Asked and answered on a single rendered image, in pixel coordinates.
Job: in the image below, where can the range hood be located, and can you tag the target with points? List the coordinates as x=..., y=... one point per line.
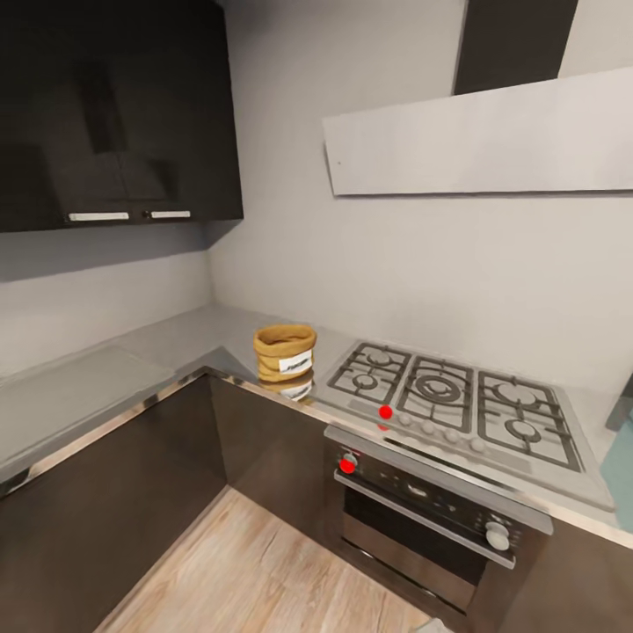
x=511, y=126

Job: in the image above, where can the burner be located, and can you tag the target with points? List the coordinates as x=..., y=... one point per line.
x=523, y=426

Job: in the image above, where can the oven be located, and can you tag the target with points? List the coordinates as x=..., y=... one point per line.
x=461, y=550

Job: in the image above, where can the cabinet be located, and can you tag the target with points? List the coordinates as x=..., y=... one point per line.
x=115, y=113

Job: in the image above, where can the drop in sink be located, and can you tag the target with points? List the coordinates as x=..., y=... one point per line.
x=41, y=408

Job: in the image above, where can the popcorn bag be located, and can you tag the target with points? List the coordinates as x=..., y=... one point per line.
x=284, y=351

